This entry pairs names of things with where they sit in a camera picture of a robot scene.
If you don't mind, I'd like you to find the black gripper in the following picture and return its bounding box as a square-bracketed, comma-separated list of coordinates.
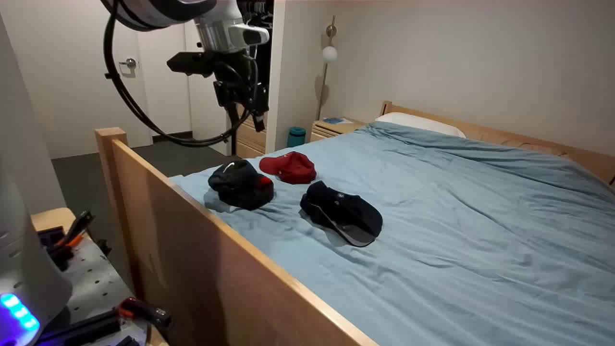
[214, 53, 268, 132]

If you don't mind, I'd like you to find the red baseball cap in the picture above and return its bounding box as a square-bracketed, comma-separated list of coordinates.
[260, 151, 318, 184]

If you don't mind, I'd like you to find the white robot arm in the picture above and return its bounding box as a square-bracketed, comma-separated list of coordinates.
[101, 0, 270, 130]

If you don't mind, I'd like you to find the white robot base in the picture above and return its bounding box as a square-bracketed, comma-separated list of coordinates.
[0, 19, 74, 346]

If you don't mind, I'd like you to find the black cap with red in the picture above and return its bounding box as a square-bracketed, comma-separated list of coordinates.
[208, 159, 274, 209]

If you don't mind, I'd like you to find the black cap with grey brim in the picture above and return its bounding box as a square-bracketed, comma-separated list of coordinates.
[301, 180, 383, 248]

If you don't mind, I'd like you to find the white door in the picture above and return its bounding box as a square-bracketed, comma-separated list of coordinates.
[103, 17, 226, 146]

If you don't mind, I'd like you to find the teal waste bin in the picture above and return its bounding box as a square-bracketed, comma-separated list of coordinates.
[287, 126, 306, 146]

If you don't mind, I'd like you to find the wooden nightstand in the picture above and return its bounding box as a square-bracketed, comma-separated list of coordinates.
[310, 117, 362, 142]

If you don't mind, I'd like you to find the white pillow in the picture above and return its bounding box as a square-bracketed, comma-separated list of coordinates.
[376, 111, 468, 138]

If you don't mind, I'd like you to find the orange black hand tool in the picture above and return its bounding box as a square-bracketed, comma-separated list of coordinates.
[51, 211, 95, 251]

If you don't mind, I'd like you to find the perforated robot table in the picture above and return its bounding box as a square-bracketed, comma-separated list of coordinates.
[30, 205, 170, 346]

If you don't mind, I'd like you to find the blue bed sheet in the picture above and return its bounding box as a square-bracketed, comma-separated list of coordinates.
[178, 123, 615, 346]

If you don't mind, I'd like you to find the wall lamp with globe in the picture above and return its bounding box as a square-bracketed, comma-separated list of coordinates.
[318, 19, 339, 113]

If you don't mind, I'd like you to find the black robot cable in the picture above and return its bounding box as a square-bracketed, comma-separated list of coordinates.
[103, 11, 253, 150]

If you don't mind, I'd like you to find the wooden bed frame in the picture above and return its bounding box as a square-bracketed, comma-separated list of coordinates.
[99, 105, 615, 346]

